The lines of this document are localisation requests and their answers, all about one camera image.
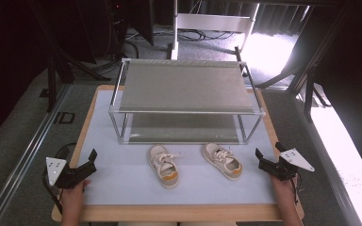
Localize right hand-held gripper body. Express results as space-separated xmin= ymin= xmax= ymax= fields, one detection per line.
xmin=258 ymin=148 xmax=316 ymax=182

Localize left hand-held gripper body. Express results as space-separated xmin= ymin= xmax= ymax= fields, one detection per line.
xmin=45 ymin=156 xmax=98 ymax=190

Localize person's left hand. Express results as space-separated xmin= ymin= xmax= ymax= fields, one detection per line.
xmin=58 ymin=179 xmax=92 ymax=202

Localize person's right hand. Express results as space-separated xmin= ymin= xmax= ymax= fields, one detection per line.
xmin=270 ymin=173 xmax=297 ymax=197

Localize beige sneaker with orange heel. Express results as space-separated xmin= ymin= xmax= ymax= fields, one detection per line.
xmin=200 ymin=142 xmax=243 ymax=182
xmin=147 ymin=144 xmax=180 ymax=189

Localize white table mat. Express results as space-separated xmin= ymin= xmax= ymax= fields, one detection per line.
xmin=80 ymin=89 xmax=278 ymax=206

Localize black metal stand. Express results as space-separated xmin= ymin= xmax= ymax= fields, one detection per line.
xmin=256 ymin=0 xmax=356 ymax=121
xmin=27 ymin=0 xmax=111 ymax=113

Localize two-tier metal shoe rack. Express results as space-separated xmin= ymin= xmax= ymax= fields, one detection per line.
xmin=107 ymin=57 xmax=267 ymax=146

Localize black computer tower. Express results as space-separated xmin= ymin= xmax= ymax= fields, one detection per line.
xmin=106 ymin=0 xmax=156 ymax=47

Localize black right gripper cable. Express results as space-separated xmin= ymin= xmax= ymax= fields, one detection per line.
xmin=289 ymin=171 xmax=304 ymax=205

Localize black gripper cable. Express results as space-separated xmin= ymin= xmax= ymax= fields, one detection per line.
xmin=289 ymin=171 xmax=304 ymax=205
xmin=41 ymin=142 xmax=77 ymax=216

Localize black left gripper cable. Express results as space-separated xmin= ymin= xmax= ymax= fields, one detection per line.
xmin=41 ymin=142 xmax=77 ymax=216

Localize black floor bracket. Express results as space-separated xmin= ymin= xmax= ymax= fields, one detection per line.
xmin=54 ymin=111 xmax=76 ymax=124

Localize metal floor rail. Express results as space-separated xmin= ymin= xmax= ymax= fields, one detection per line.
xmin=0 ymin=84 xmax=72 ymax=226

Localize black floor cables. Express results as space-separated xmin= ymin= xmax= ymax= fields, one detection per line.
xmin=156 ymin=27 xmax=238 ymax=42

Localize white frame stand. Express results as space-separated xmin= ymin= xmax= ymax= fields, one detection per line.
xmin=169 ymin=0 xmax=261 ymax=61

